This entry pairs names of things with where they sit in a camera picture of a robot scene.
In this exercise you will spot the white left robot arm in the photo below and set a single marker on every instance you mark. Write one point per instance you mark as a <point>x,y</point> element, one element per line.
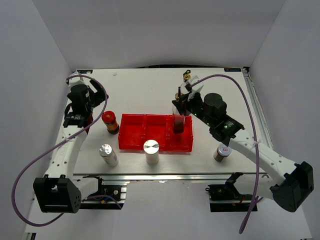
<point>57,191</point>

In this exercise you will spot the red-lid sauce jar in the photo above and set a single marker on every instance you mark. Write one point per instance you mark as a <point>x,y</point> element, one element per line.
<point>110,121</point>

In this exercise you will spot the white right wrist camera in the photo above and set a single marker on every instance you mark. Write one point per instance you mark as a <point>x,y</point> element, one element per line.
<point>192,90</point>

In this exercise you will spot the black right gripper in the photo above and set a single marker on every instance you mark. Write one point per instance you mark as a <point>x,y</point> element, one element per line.
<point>180,105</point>

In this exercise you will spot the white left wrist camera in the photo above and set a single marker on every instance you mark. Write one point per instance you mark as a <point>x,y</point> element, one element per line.
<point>75,79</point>

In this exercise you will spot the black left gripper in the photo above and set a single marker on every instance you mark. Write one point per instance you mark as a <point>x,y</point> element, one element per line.
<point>100,96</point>

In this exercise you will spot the glass bottle with dark sauce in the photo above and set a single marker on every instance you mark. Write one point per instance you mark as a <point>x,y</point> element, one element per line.
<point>178,121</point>

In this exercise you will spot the aluminium side rail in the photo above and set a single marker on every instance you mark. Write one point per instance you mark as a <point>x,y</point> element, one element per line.
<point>261,120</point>

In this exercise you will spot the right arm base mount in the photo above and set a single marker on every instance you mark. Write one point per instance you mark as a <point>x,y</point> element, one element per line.
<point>224,198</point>

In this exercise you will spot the blue right corner sticker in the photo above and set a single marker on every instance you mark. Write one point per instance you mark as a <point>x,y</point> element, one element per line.
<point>232,70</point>

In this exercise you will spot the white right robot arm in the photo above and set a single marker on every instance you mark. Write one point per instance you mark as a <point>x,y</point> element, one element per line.
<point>289,183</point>

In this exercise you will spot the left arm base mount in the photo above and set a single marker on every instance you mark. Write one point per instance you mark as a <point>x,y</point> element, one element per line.
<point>110,194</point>

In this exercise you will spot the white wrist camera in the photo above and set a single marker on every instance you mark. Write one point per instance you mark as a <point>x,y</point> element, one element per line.
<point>192,90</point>
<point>75,79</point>

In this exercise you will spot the white-lid brown spice jar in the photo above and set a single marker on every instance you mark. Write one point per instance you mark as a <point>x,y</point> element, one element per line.
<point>222,152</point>

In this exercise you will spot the clear glass bottle gold spout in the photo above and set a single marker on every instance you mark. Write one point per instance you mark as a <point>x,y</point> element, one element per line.
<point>186,76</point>

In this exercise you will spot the silver-lid white shaker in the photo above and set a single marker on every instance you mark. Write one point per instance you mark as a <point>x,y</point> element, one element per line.
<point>108,155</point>

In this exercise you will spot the red three-compartment tray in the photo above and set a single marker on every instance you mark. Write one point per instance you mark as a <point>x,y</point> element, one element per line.
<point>136,129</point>

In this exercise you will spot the silver-top white cylinder canister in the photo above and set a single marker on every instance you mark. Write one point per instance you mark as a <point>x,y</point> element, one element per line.
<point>151,150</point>

